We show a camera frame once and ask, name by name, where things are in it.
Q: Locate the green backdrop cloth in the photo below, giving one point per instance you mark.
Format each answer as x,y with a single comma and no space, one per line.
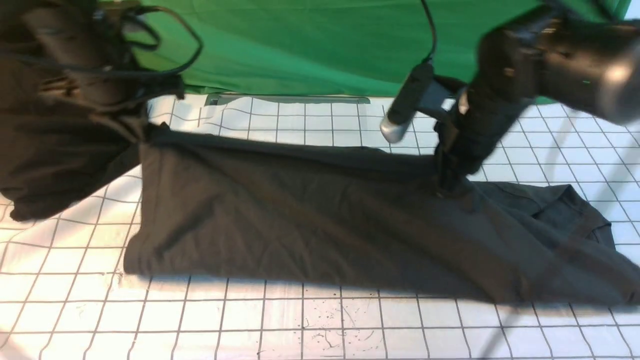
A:
320,47

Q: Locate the white grid table cloth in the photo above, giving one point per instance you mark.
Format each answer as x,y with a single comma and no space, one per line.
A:
64,296

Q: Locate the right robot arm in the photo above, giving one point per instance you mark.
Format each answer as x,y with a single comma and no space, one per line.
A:
548,51

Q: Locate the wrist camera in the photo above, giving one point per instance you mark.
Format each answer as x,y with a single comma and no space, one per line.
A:
122,12
422,92

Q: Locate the gray long sleeve shirt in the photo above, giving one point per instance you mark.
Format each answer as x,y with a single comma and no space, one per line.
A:
361,217

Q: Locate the pile of black clothes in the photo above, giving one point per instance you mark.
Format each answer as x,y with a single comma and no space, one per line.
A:
51,154

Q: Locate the gray metal strip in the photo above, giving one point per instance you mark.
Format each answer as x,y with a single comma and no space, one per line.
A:
226,98

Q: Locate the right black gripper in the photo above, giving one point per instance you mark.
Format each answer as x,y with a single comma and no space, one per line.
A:
475,124

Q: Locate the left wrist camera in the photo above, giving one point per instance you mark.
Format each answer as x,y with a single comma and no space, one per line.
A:
122,12

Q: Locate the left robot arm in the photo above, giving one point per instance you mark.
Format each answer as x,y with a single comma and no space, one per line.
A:
93,44

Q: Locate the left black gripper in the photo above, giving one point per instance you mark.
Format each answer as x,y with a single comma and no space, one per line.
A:
116,101

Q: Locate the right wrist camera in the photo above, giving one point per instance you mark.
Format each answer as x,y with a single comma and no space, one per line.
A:
422,92

